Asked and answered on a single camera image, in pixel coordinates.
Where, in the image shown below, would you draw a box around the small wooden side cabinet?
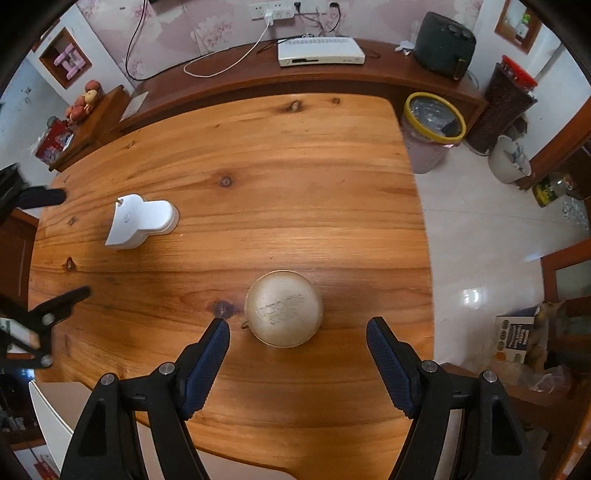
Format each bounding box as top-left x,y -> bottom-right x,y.
48,85 -> 131,172

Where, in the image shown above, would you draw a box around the red gift box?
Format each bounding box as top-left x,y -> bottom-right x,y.
34,117 -> 74,166

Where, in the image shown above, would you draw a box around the white bucket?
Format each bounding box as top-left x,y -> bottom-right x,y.
488,135 -> 532,184

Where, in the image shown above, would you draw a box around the pink items in niche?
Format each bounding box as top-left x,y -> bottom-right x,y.
53,42 -> 89,81

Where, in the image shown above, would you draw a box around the dark green air fryer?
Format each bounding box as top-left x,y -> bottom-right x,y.
414,12 -> 477,81

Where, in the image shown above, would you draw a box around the gold round compact case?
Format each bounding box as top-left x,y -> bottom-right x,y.
242,270 -> 324,349

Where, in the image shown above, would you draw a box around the white wall power strip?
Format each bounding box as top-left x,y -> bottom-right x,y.
247,0 -> 320,22

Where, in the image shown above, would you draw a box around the peach fruit ornament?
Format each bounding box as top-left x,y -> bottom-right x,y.
65,80 -> 103,125

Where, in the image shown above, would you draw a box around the dark woven tall basket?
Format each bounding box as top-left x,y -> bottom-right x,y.
465,55 -> 538,155

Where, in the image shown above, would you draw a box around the yellow oil bottle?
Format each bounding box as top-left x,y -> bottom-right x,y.
532,173 -> 573,208

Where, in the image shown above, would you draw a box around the cardboard printed box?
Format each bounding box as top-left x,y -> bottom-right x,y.
493,305 -> 541,364

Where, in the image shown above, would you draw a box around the white charging cable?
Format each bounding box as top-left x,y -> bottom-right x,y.
182,13 -> 275,80

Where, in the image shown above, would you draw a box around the brown wooden tv cabinet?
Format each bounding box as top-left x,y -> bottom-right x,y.
115,39 -> 487,135

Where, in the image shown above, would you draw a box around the white set-top box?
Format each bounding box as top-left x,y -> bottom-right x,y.
277,37 -> 366,68

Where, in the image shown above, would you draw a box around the white storage tray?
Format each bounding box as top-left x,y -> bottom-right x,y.
28,380 -> 91,471

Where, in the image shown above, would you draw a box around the white bottle-shaped plastic piece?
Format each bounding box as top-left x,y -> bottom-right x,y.
105,194 -> 179,250

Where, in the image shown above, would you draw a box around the yellow-rimmed trash bin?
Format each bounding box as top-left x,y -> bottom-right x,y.
401,92 -> 467,174

